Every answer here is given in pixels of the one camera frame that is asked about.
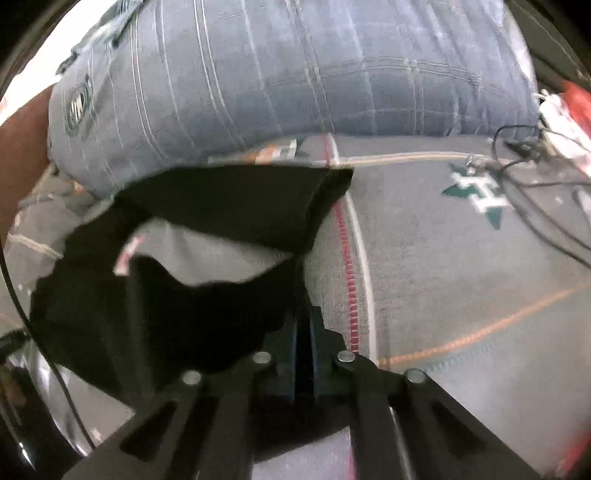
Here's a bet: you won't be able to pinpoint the red plastic bag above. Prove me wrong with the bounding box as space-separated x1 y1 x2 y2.
562 80 591 125

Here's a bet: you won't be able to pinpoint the blue plaid pillow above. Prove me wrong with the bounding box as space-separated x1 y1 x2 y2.
48 1 538 196

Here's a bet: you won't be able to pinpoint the black pants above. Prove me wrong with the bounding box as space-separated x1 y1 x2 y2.
30 164 353 413

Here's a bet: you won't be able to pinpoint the grey patterned bed sheet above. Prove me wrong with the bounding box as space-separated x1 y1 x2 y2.
1 136 590 479

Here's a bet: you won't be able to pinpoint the brown headboard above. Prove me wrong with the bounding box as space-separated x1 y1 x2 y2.
0 86 53 241

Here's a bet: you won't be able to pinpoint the black cable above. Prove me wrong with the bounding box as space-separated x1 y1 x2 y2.
490 123 591 269

